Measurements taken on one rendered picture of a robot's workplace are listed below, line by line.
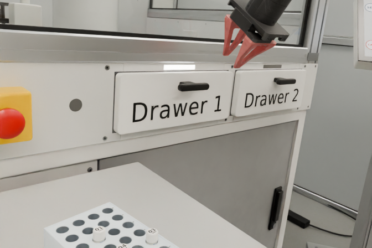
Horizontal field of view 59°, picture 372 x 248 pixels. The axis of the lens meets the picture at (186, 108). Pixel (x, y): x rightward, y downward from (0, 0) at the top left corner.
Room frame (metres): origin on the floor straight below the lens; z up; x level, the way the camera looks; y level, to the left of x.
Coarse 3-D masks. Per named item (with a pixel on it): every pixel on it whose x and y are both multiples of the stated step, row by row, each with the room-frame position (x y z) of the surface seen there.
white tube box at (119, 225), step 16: (96, 208) 0.35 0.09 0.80; (112, 208) 0.35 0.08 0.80; (64, 224) 0.31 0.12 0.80; (80, 224) 0.33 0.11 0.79; (96, 224) 0.32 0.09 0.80; (112, 224) 0.32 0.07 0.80; (128, 224) 0.33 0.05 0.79; (48, 240) 0.30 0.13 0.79; (64, 240) 0.29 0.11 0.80; (80, 240) 0.29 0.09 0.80; (112, 240) 0.29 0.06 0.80; (128, 240) 0.30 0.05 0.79; (144, 240) 0.30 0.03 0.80; (160, 240) 0.30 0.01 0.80
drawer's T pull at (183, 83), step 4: (180, 84) 0.61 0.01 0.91; (184, 84) 0.61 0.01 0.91; (188, 84) 0.62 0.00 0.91; (192, 84) 0.62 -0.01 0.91; (196, 84) 0.63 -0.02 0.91; (200, 84) 0.64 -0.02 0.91; (204, 84) 0.64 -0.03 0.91; (208, 84) 0.65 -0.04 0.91; (180, 88) 0.60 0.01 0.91; (184, 88) 0.61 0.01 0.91; (188, 88) 0.61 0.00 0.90; (192, 88) 0.62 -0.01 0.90; (196, 88) 0.63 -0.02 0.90; (200, 88) 0.64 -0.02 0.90; (204, 88) 0.64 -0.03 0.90; (208, 88) 0.65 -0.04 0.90
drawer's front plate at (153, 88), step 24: (144, 72) 0.61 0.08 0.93; (168, 72) 0.64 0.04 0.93; (192, 72) 0.67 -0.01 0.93; (216, 72) 0.71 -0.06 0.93; (120, 96) 0.56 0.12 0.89; (144, 96) 0.59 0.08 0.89; (168, 96) 0.63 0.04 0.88; (192, 96) 0.67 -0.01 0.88; (120, 120) 0.56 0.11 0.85; (144, 120) 0.60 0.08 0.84; (168, 120) 0.63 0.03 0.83; (192, 120) 0.67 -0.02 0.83
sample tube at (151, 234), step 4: (152, 228) 0.30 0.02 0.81; (148, 232) 0.30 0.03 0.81; (152, 232) 0.30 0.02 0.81; (156, 232) 0.30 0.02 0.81; (148, 236) 0.29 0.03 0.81; (152, 236) 0.29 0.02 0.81; (156, 236) 0.29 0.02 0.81; (148, 240) 0.29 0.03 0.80; (152, 240) 0.29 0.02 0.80; (156, 240) 0.30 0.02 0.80; (148, 244) 0.29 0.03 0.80; (152, 244) 0.29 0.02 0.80
